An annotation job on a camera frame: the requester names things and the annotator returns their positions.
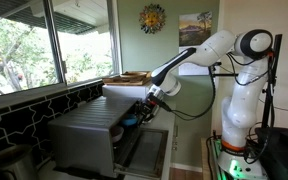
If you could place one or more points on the wooden serving tray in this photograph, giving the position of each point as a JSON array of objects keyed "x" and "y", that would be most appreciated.
[{"x": 130, "y": 81}]

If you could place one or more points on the wall calendar with landscape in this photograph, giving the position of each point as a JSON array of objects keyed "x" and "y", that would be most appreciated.
[{"x": 194, "y": 30}]

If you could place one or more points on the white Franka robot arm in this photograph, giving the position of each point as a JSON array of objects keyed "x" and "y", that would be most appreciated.
[{"x": 242, "y": 103}]

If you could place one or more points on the shallow wooden bowl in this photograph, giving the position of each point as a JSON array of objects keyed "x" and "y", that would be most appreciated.
[{"x": 133, "y": 74}]

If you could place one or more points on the black camera stand pole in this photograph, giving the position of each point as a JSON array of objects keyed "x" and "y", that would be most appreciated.
[{"x": 267, "y": 106}]

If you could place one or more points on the black equipment case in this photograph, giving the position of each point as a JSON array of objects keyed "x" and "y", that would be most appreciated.
[{"x": 280, "y": 153}]

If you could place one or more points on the white microwave oven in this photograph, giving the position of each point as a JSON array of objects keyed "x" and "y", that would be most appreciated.
[{"x": 127, "y": 91}]

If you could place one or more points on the silver toaster oven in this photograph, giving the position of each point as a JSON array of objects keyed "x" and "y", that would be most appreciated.
[{"x": 84, "y": 133}]

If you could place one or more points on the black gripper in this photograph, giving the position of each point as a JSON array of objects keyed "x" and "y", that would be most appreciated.
[{"x": 150, "y": 106}]

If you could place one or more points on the window frame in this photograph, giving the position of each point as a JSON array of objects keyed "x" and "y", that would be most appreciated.
[{"x": 54, "y": 43}]

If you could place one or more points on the toaster oven glass door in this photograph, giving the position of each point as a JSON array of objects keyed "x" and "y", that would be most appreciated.
[{"x": 145, "y": 151}]

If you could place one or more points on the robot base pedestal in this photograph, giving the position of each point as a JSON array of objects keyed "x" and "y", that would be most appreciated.
[{"x": 240, "y": 168}]

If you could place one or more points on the blue bowl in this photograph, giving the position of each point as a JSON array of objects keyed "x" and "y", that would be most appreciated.
[{"x": 128, "y": 120}]

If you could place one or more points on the colourful sun wall decoration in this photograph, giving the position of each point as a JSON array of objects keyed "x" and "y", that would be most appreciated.
[{"x": 152, "y": 18}]

